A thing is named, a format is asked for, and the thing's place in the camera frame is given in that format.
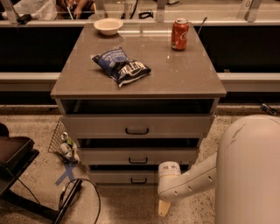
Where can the grey drawer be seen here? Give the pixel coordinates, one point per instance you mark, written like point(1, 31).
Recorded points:
point(123, 177)
point(136, 156)
point(137, 126)

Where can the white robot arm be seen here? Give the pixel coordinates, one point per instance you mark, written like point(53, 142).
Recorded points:
point(245, 171)

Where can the grey drawer cabinet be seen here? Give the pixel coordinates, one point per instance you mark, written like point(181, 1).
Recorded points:
point(180, 83)

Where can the small bottles in basket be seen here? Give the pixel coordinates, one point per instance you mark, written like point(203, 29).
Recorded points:
point(68, 148)

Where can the blue can on floor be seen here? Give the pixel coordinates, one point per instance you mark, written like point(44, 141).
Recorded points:
point(266, 108)

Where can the blue kettle chips bag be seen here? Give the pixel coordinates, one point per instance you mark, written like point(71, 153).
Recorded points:
point(119, 67)

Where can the orange soda can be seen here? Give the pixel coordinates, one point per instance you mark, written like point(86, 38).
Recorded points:
point(179, 34)

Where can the white bowl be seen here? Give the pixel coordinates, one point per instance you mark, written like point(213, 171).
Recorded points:
point(108, 26)

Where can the white plastic bag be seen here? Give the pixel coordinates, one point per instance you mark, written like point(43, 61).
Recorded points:
point(36, 9)

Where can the wire mesh basket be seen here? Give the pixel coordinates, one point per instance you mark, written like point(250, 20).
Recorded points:
point(54, 146)

